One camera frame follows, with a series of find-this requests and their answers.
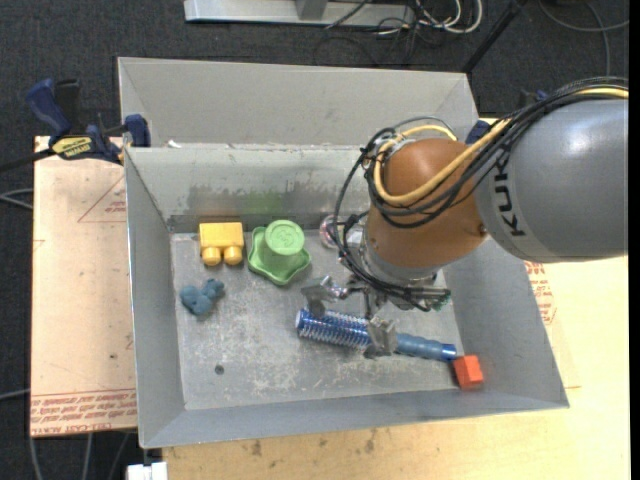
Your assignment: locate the clear glass ball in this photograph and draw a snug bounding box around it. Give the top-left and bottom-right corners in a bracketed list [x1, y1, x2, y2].
[319, 213, 362, 250]

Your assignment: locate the brown cardboard board red print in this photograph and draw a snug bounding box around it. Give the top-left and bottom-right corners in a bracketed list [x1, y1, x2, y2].
[29, 135, 584, 439]

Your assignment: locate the orange-red small block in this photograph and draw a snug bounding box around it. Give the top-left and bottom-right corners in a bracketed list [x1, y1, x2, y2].
[451, 353, 486, 391]

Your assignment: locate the green star-shaped cup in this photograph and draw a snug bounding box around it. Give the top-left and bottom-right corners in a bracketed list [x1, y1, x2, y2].
[246, 218, 313, 287]

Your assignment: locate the blue bumpy toy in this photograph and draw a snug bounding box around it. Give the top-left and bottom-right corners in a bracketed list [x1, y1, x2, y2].
[178, 277, 227, 318]

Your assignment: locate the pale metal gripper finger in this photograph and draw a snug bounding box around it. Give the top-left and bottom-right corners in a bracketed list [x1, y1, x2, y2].
[301, 274, 335, 318]
[363, 315, 399, 360]

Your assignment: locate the blue bristle brush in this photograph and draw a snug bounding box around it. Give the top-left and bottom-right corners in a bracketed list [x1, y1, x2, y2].
[294, 307, 458, 362]

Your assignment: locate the grey metal bin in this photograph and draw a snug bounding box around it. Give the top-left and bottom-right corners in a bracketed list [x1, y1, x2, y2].
[117, 56, 570, 450]

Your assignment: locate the yellow toy building block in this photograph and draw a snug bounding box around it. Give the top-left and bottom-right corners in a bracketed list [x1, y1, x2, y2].
[198, 221, 246, 268]

